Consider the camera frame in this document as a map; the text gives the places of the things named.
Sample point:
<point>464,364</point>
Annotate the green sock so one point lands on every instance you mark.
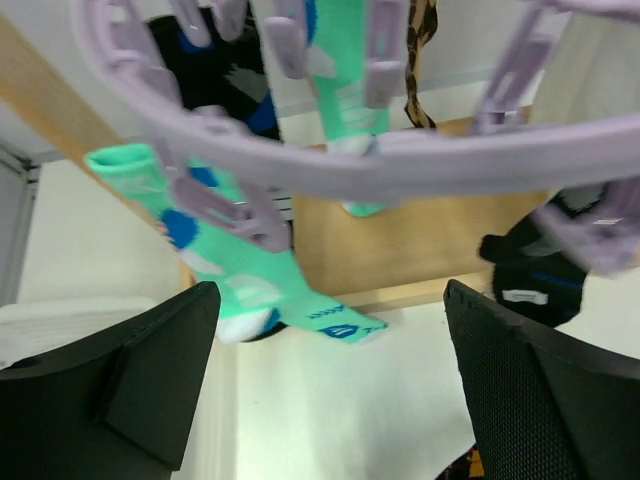
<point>343,38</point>
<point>258,289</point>

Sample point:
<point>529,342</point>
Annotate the purple round clip hanger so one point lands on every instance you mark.
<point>219,172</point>

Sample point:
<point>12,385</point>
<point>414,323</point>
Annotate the green sock rear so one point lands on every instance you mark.
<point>343,38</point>

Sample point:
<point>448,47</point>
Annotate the brown argyle hanging sock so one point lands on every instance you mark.
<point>422,26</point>

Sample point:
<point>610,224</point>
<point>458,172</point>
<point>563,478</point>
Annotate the black blue grey sock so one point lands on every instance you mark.
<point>531,274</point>

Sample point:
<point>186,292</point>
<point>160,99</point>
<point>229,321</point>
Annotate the green sock front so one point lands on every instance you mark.
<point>258,289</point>

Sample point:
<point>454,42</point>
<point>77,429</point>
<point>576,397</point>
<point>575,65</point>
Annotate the white plastic basket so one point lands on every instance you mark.
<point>31,329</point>

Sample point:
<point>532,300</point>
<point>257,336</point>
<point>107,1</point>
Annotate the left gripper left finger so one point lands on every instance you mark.
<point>118,404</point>

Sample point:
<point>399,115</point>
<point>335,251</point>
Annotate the wooden clothes rack frame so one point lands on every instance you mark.
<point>401,257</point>

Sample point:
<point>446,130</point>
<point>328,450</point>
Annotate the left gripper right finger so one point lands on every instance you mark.
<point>543,404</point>

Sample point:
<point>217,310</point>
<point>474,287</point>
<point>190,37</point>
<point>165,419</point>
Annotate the argyle red orange sock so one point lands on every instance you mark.
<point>466,467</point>

